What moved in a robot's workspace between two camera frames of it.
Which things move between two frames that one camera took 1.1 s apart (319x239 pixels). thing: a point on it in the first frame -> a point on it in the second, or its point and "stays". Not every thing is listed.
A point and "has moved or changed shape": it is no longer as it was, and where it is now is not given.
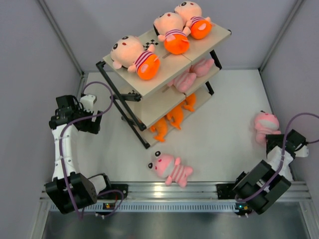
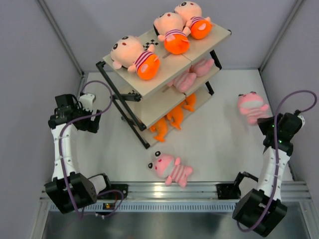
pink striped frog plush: [265, 124] has moved or changed shape
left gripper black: [91, 127] stays
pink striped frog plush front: [165, 167] stays
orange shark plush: [190, 103] stays
